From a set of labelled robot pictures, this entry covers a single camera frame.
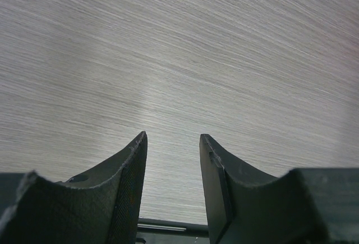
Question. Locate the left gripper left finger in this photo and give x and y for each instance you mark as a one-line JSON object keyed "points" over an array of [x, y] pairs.
{"points": [[99, 205]]}

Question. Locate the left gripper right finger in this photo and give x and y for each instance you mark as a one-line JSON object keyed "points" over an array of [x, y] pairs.
{"points": [[306, 205]]}

